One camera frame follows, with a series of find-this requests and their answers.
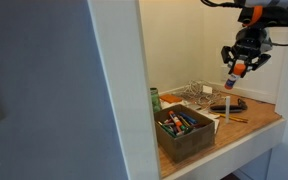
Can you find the blue marker in box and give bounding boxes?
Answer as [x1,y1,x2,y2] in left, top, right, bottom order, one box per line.
[179,112,197,125]

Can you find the white upright tube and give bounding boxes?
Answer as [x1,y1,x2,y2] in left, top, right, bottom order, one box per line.
[225,96,231,124]

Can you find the green glass jar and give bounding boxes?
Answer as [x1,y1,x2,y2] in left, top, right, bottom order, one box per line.
[150,88,161,112]

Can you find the green marker in box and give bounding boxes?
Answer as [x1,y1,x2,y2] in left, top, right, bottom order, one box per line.
[157,121,177,138]

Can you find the black glasses case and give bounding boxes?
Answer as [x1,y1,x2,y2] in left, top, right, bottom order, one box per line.
[210,105,243,113]

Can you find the orange marker in box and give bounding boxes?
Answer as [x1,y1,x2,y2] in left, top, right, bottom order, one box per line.
[168,111,182,128]

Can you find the brown cardboard box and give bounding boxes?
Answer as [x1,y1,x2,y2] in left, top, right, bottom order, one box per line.
[154,105,215,163]

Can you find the white papers stack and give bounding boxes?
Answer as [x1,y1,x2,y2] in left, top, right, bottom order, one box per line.
[161,100,220,133]

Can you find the yellow pencil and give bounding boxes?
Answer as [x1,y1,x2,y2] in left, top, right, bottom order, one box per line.
[220,115,248,123]
[220,114,246,119]

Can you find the orange cap glue stick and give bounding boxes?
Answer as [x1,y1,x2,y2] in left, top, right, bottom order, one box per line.
[224,64,246,90]

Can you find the white power adapter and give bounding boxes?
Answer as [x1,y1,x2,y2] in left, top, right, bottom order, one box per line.
[203,85,213,94]

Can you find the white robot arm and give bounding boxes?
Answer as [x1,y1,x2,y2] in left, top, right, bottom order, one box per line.
[219,0,288,77]

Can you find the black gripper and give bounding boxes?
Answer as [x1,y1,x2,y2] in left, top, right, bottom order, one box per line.
[220,6,274,79]

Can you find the black sunglasses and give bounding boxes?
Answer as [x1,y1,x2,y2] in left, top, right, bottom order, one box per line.
[238,99,248,110]

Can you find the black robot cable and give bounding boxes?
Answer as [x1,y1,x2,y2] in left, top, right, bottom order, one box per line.
[200,0,288,48]

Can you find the orange notepad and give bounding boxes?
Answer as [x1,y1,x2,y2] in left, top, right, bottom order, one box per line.
[161,94,182,103]

